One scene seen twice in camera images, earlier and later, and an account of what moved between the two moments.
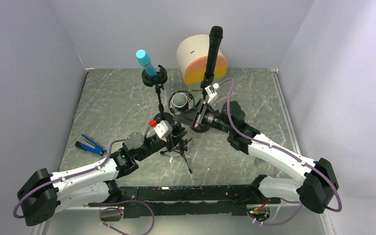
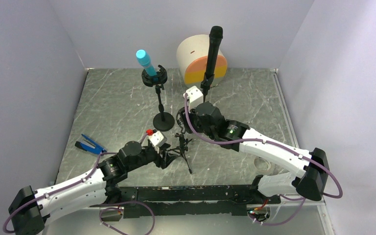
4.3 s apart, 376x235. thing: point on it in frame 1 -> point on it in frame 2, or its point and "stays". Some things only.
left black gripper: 173,139 -> 164,162
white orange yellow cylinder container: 192,53 stays
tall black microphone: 216,36 stays
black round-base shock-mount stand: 160,79 stays
